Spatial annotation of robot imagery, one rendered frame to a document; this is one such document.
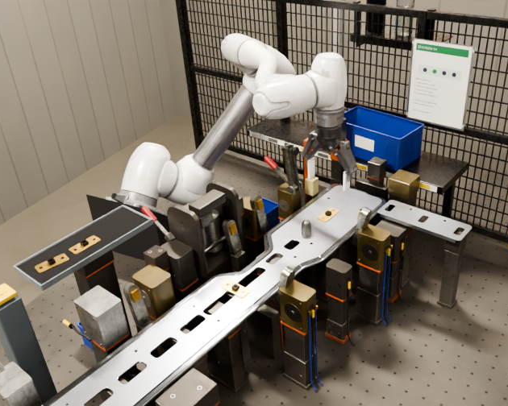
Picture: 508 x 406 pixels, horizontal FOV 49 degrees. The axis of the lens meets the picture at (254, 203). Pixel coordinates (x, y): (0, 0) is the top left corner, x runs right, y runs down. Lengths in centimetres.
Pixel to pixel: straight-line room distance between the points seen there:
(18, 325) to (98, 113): 323
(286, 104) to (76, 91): 306
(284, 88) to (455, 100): 78
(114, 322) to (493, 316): 122
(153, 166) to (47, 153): 218
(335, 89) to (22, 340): 108
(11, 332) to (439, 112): 158
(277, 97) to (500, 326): 104
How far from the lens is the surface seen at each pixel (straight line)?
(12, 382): 145
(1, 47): 404
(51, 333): 209
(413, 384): 178
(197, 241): 164
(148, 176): 224
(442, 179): 208
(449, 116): 217
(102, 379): 146
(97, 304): 148
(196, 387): 134
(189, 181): 231
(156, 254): 162
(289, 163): 188
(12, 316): 156
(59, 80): 435
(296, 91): 157
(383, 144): 209
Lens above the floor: 204
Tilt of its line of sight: 32 degrees down
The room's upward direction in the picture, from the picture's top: 5 degrees counter-clockwise
